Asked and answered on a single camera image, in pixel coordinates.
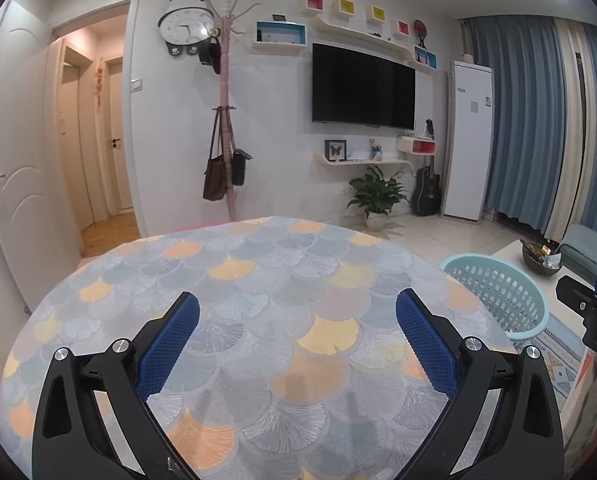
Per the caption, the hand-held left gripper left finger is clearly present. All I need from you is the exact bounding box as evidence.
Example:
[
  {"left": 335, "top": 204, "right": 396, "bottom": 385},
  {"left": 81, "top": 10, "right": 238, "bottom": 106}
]
[{"left": 31, "top": 291, "right": 202, "bottom": 480}]

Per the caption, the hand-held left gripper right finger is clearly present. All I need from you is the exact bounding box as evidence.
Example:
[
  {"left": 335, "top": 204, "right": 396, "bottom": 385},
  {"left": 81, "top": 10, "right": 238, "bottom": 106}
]
[{"left": 395, "top": 287, "right": 565, "bottom": 480}]

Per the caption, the light blue plastic basket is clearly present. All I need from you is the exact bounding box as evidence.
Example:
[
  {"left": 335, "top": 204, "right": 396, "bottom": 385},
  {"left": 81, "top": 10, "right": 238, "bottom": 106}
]
[{"left": 437, "top": 253, "right": 549, "bottom": 343}]

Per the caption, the black shoulder bag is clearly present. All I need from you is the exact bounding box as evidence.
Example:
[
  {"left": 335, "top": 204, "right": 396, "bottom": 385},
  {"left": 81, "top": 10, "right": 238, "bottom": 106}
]
[{"left": 231, "top": 110, "right": 253, "bottom": 187}]

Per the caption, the blue sofa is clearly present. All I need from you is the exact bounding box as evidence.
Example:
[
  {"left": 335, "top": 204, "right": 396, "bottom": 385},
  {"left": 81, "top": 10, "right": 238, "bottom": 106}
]
[{"left": 558, "top": 223, "right": 597, "bottom": 286}]

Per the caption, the dark snack bowl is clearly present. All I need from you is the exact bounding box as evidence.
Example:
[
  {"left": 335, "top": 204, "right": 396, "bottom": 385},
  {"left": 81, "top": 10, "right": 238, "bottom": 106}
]
[{"left": 521, "top": 240, "right": 564, "bottom": 276}]

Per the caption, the patterned floor rug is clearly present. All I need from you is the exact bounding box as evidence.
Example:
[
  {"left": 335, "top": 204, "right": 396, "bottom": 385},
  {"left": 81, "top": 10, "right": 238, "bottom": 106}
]
[{"left": 511, "top": 310, "right": 591, "bottom": 401}]

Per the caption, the white coffee table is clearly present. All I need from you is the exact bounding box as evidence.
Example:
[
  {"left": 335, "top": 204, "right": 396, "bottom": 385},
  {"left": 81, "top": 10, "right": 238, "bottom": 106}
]
[{"left": 491, "top": 240, "right": 597, "bottom": 321}]

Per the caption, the orange white cloth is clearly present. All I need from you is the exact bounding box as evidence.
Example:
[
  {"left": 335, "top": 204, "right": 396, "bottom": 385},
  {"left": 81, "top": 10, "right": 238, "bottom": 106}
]
[{"left": 561, "top": 345, "right": 597, "bottom": 480}]

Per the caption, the scale pattern tablecloth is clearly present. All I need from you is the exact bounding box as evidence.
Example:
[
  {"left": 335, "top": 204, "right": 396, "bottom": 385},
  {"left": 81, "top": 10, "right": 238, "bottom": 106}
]
[{"left": 0, "top": 216, "right": 516, "bottom": 480}]

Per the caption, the black acoustic guitar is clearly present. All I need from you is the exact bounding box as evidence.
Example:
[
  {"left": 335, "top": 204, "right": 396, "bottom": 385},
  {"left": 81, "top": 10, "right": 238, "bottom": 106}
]
[{"left": 411, "top": 119, "right": 441, "bottom": 217}]

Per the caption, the potted green plant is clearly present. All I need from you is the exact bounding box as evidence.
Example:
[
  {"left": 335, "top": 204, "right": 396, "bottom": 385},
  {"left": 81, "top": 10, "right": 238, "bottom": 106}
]
[{"left": 347, "top": 164, "right": 409, "bottom": 231}]

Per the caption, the white standing air conditioner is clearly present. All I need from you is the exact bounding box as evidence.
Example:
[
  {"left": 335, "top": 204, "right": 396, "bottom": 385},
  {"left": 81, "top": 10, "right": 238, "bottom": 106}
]
[{"left": 441, "top": 60, "right": 494, "bottom": 222}]

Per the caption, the brown tote bag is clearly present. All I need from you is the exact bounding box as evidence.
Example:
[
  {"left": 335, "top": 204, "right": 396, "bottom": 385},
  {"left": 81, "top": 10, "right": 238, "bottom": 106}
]
[{"left": 202, "top": 107, "right": 232, "bottom": 202}]

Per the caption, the blue beige curtain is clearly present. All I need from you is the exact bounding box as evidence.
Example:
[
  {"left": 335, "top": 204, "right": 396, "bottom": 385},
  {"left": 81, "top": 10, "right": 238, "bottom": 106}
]
[{"left": 461, "top": 15, "right": 597, "bottom": 243}]

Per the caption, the white hallway door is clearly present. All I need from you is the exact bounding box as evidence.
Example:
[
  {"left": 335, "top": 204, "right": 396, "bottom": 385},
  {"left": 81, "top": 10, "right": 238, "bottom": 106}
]
[{"left": 103, "top": 57, "right": 134, "bottom": 213}]

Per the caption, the white room door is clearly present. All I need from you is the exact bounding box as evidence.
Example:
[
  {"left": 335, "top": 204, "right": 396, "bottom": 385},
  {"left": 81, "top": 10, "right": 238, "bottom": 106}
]
[{"left": 0, "top": 0, "right": 82, "bottom": 311}]

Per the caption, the pink coat rack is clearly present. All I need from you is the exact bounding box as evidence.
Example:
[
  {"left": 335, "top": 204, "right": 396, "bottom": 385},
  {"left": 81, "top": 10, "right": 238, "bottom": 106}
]
[{"left": 198, "top": 0, "right": 264, "bottom": 223}]

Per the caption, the black hanging pouch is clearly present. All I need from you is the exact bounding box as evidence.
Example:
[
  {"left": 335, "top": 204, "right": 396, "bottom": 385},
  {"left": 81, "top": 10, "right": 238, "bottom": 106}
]
[{"left": 198, "top": 35, "right": 222, "bottom": 73}]

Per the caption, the long curved upper shelf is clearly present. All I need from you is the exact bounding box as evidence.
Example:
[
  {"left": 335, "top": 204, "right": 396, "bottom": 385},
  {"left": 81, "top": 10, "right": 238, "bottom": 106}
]
[{"left": 317, "top": 12, "right": 414, "bottom": 63}]

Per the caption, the white curved wall shelf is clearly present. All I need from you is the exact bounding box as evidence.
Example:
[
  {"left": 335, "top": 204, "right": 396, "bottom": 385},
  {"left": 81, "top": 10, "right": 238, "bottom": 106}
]
[{"left": 315, "top": 155, "right": 413, "bottom": 171}]

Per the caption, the white red wall box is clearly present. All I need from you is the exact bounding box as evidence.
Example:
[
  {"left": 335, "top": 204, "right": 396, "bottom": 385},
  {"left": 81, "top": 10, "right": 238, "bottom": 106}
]
[{"left": 395, "top": 135, "right": 437, "bottom": 157}]

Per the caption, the black wall television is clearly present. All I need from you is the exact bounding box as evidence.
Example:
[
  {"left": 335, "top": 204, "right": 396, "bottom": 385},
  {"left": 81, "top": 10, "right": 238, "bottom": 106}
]
[{"left": 311, "top": 42, "right": 416, "bottom": 131}]

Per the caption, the panda wall clock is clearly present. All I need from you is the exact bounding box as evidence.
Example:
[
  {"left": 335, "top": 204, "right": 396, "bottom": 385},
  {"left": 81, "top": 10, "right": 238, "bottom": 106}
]
[{"left": 158, "top": 0, "right": 222, "bottom": 57}]

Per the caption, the large blue wall cubby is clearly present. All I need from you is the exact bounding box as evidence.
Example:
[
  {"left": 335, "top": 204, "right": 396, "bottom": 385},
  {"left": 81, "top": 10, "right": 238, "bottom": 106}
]
[{"left": 252, "top": 20, "right": 306, "bottom": 48}]

